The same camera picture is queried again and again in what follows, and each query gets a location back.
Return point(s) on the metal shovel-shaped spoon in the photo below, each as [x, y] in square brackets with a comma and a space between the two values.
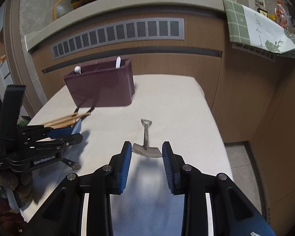
[145, 137]

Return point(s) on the wooden cabinet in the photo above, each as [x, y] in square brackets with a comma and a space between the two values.
[236, 91]

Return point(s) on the green checked cloth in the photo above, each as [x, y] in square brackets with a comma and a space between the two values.
[238, 22]

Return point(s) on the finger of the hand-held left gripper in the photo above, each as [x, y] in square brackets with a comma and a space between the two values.
[64, 143]
[60, 132]

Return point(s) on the pale blue bladed utensil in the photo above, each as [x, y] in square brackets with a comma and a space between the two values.
[76, 127]

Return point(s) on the red snack packet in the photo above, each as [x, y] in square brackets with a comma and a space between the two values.
[282, 13]

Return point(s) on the white table cover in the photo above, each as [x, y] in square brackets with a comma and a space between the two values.
[174, 103]

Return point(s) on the maroon plastic utensil holder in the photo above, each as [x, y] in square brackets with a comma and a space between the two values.
[100, 88]

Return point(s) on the beige kitchen counter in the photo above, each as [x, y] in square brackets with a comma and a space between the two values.
[137, 5]

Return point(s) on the white round-headed spoon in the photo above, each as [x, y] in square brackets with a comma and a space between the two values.
[77, 69]

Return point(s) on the person's left hand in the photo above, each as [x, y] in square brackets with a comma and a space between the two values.
[7, 180]

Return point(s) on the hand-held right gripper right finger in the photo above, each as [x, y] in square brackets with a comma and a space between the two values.
[167, 169]

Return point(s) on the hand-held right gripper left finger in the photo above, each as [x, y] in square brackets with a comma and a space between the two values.
[124, 169]

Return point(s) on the small dark bottle yellow label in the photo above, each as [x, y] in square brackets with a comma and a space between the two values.
[262, 12]

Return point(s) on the grey vent grille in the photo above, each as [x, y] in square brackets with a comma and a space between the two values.
[118, 35]

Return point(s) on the small metal utensil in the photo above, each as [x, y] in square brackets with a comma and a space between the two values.
[72, 164]

